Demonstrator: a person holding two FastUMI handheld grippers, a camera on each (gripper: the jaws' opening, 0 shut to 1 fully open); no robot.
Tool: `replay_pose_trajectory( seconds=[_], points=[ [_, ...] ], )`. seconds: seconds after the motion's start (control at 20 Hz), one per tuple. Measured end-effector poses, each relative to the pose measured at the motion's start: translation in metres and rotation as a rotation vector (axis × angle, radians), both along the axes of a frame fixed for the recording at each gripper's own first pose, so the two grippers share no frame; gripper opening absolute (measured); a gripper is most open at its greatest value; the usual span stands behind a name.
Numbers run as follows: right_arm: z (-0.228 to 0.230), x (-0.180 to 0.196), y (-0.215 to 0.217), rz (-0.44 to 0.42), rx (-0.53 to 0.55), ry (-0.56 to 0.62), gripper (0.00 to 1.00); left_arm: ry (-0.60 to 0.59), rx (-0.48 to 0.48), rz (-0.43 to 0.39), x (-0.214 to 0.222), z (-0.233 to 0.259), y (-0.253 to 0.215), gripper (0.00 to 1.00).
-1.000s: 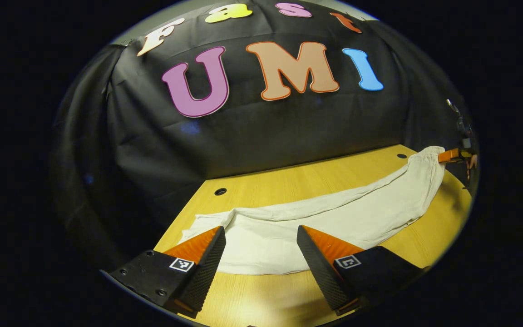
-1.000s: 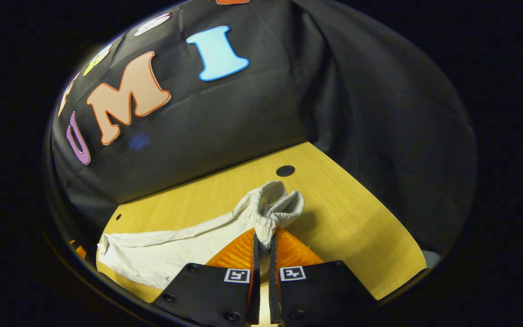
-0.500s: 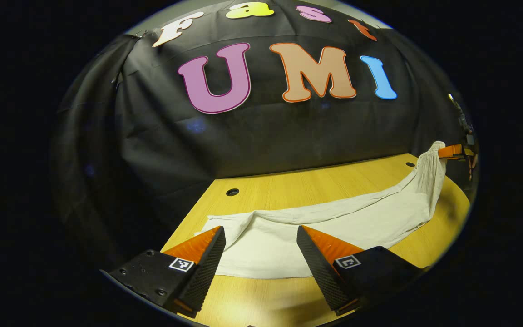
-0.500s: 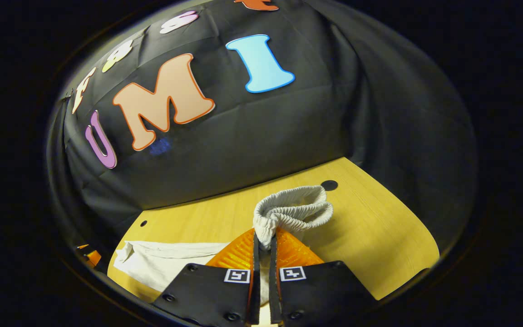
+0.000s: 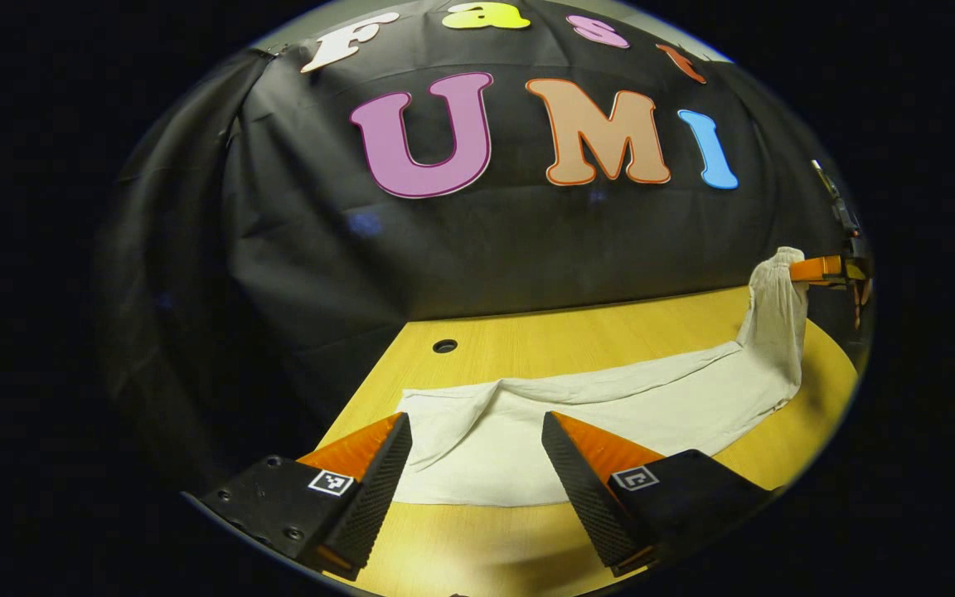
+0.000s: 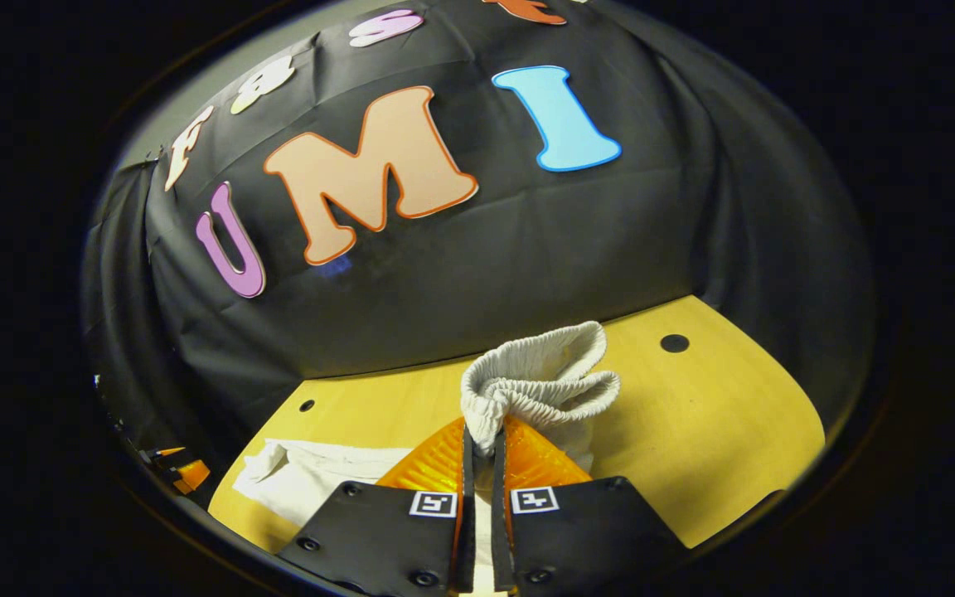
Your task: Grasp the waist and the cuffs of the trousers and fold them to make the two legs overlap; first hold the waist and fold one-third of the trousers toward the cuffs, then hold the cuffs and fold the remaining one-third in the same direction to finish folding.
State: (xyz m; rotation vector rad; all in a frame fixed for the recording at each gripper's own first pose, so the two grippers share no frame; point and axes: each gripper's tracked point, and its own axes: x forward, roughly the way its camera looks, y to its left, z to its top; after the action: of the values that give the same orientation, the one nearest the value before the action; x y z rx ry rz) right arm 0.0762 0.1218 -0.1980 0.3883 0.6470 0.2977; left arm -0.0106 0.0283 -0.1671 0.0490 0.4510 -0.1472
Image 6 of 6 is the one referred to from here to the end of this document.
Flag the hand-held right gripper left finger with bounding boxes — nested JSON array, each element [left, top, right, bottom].
[[274, 417, 476, 596]]

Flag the black backdrop cloth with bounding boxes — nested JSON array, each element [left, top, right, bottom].
[[80, 0, 876, 498]]

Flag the white jeans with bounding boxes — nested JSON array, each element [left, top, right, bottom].
[[233, 321, 621, 594]]

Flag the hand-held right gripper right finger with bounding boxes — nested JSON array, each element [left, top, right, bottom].
[[490, 415, 686, 596]]

